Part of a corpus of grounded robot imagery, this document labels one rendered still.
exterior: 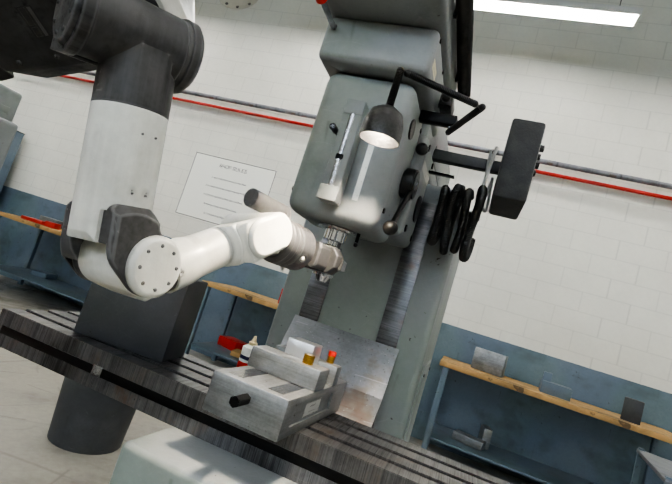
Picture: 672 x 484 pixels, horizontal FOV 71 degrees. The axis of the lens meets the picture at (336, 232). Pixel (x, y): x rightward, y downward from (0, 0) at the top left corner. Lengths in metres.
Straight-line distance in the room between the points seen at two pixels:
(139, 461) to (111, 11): 0.67
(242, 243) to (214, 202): 5.42
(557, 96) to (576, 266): 1.87
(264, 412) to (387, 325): 0.60
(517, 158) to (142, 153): 0.90
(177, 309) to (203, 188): 5.23
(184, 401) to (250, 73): 5.89
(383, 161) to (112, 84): 0.53
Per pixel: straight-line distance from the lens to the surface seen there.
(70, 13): 0.62
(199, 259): 0.70
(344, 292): 1.38
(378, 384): 1.31
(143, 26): 0.63
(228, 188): 6.12
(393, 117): 0.81
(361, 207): 0.92
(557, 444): 5.32
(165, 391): 1.03
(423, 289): 1.34
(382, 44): 1.02
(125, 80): 0.62
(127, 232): 0.59
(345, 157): 0.92
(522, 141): 1.26
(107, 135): 0.61
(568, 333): 5.26
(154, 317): 1.13
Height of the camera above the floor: 1.18
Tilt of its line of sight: 7 degrees up
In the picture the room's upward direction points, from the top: 17 degrees clockwise
